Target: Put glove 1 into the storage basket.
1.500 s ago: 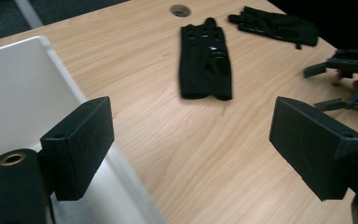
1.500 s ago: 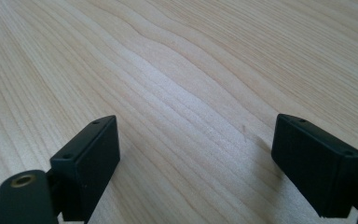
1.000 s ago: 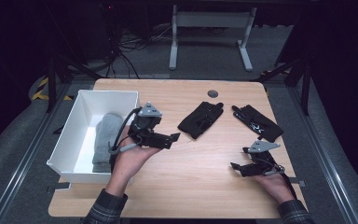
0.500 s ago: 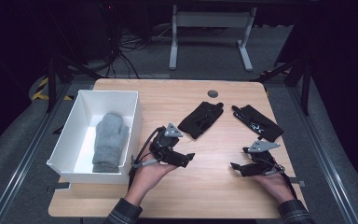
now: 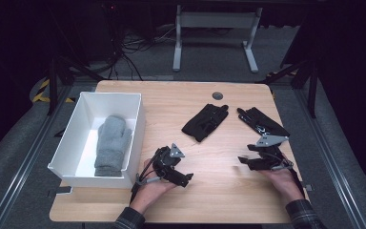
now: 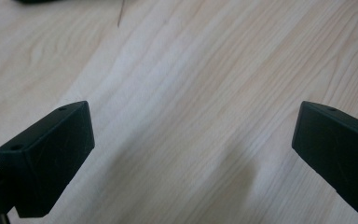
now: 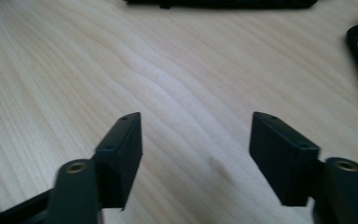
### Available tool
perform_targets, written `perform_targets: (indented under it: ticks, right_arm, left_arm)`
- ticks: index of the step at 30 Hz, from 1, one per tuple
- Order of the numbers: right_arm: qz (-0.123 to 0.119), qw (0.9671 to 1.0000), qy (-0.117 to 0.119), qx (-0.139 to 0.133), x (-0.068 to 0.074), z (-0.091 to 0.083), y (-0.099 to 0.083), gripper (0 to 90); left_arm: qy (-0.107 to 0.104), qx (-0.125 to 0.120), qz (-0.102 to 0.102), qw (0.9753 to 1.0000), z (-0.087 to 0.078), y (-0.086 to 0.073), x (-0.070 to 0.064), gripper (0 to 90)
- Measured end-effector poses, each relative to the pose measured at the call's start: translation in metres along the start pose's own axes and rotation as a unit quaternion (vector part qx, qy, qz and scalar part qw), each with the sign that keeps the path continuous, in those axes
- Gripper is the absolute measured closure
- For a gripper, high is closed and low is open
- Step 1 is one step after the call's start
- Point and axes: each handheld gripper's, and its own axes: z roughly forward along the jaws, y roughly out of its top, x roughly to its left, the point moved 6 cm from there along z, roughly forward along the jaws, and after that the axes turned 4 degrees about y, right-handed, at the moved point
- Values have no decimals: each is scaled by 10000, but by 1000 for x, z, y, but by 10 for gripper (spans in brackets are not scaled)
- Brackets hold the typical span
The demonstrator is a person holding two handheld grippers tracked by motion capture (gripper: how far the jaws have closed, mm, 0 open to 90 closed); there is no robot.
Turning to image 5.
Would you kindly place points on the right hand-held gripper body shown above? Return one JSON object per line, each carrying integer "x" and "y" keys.
{"x": 271, "y": 154}

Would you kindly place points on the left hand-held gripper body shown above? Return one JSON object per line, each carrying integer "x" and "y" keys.
{"x": 166, "y": 162}

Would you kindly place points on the plain grey mitten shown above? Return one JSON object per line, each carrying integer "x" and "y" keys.
{"x": 111, "y": 143}

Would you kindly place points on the white box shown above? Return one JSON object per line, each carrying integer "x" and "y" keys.
{"x": 79, "y": 149}

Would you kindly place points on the person's left hand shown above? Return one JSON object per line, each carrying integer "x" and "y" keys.
{"x": 154, "y": 189}

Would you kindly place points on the person's right hand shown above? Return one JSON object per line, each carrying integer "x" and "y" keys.
{"x": 282, "y": 184}

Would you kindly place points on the black glove with white print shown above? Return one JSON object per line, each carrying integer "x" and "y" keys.
{"x": 260, "y": 122}

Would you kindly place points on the plain black glove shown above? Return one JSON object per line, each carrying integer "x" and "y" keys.
{"x": 203, "y": 122}

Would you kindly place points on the grey round table grommet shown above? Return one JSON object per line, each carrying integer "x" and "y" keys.
{"x": 217, "y": 95}

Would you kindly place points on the black tripod stand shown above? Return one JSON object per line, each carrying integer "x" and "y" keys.
{"x": 53, "y": 86}
{"x": 312, "y": 86}

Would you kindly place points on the yellow black hazard tape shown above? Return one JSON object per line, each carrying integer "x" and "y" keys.
{"x": 41, "y": 95}

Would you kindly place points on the dark cabinet with red light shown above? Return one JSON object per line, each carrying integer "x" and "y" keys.
{"x": 120, "y": 25}

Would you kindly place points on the grey table edge bracket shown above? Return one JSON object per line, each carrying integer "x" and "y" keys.
{"x": 309, "y": 187}

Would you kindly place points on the metal floor rail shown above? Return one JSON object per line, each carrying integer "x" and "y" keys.
{"x": 330, "y": 159}
{"x": 28, "y": 159}

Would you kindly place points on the dark table edge bracket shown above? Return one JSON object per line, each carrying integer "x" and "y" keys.
{"x": 60, "y": 191}

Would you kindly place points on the white metal stand frame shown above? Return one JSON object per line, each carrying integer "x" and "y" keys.
{"x": 216, "y": 19}

